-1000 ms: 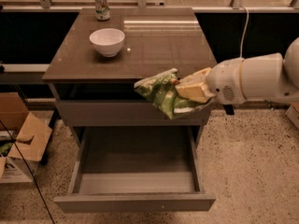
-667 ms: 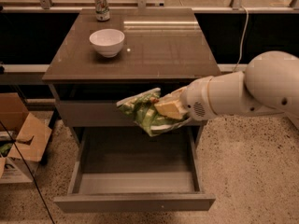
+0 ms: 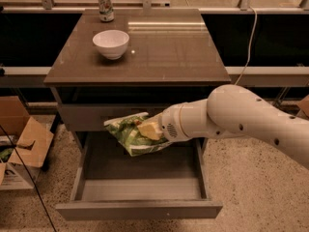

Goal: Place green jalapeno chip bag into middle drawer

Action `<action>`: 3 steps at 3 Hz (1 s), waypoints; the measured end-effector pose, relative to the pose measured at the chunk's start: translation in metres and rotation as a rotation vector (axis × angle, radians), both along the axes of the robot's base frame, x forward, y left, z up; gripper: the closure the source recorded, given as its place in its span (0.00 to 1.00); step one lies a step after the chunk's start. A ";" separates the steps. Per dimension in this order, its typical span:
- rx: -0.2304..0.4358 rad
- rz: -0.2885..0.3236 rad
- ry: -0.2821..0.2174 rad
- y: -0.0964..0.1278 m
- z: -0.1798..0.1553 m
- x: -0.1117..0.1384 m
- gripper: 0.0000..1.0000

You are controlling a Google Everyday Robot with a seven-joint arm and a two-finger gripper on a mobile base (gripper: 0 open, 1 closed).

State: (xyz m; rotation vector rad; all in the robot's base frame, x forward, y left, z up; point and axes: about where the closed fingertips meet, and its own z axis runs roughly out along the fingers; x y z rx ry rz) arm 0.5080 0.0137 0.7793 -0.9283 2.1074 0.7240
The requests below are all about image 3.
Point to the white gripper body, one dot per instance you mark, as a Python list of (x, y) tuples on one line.
[(170, 121)]

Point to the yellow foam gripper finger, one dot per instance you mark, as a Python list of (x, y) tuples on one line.
[(150, 128)]

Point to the green jalapeno chip bag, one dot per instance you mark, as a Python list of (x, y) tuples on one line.
[(125, 130)]

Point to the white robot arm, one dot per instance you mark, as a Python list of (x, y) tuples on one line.
[(230, 111)]

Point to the open grey middle drawer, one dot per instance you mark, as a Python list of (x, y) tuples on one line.
[(111, 184)]

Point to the grey drawer cabinet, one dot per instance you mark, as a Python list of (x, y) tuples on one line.
[(170, 58)]

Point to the closed grey top drawer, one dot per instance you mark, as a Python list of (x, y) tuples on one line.
[(90, 117)]

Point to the white ceramic bowl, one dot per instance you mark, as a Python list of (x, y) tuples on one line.
[(112, 44)]

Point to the cardboard box at right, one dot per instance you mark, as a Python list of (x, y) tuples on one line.
[(304, 105)]

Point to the open cardboard box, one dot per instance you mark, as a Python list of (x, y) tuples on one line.
[(25, 144)]

